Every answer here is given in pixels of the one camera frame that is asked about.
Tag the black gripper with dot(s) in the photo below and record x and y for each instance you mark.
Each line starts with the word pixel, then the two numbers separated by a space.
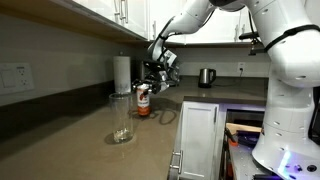
pixel 159 77

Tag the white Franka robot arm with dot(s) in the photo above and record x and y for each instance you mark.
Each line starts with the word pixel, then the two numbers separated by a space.
pixel 290 100

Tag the tall clear glass cup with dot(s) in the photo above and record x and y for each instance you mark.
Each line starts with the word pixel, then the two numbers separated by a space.
pixel 121 120

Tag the white paper towel roll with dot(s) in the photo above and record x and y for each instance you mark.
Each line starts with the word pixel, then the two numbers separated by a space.
pixel 122 75

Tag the silver toaster oven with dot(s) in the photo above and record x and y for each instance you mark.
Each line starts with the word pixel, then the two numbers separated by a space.
pixel 176 78

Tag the steel electric kettle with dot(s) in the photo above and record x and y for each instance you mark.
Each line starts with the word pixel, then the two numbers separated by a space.
pixel 206 78

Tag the black and orange clamp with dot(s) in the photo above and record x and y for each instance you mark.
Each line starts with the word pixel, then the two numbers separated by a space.
pixel 231 138

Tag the wooden board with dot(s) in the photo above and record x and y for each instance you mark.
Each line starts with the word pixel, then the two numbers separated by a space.
pixel 243 127

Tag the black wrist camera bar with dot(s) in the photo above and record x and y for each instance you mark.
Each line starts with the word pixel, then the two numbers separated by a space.
pixel 154 65

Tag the small white wall outlet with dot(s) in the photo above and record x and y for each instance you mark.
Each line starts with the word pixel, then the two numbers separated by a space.
pixel 241 67

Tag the black camera on stand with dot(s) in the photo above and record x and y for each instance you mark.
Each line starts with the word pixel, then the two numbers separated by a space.
pixel 248 36

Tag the white wall outlet plate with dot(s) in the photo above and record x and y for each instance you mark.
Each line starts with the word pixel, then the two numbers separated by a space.
pixel 15 78

